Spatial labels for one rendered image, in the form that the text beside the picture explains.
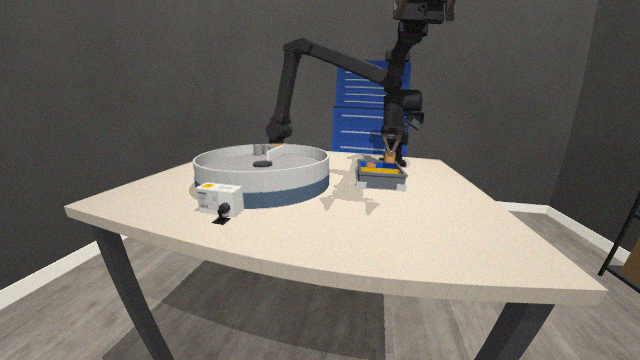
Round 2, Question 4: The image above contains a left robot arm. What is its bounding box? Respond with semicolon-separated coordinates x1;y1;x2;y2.
385;21;428;167

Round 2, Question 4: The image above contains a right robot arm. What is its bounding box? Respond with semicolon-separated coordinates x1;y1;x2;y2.
266;38;424;144

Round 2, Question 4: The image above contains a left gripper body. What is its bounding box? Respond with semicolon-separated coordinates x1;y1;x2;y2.
393;0;446;28

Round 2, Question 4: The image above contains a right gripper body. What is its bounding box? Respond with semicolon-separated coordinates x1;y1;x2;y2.
381;110;403;135

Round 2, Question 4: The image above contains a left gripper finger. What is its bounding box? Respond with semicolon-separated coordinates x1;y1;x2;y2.
445;0;456;21
393;0;407;19

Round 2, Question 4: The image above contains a blue bin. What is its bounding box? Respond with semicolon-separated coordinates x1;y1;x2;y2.
361;162;398;169

